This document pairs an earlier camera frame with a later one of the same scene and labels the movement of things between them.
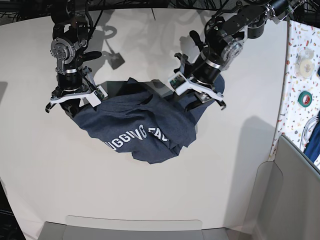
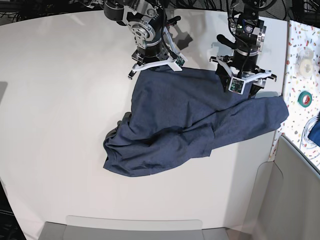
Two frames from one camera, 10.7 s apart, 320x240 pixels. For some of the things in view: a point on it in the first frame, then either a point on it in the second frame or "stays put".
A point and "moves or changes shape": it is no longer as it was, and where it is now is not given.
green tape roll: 305,99 stays put
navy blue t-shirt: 136,117 moves or changes shape
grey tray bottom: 94,228 stays put
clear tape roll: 304,65 stays put
